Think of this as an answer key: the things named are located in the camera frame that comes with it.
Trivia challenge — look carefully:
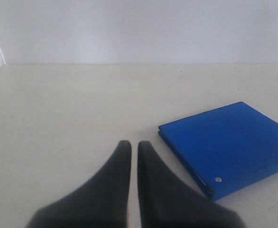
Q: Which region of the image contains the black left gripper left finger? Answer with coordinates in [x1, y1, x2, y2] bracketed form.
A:
[27, 140, 132, 228]

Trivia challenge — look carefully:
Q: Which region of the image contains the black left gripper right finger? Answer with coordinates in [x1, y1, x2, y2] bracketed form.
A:
[137, 141, 245, 228]

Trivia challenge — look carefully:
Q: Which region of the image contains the blue notebook folder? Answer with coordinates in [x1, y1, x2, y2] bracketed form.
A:
[158, 102, 278, 200]

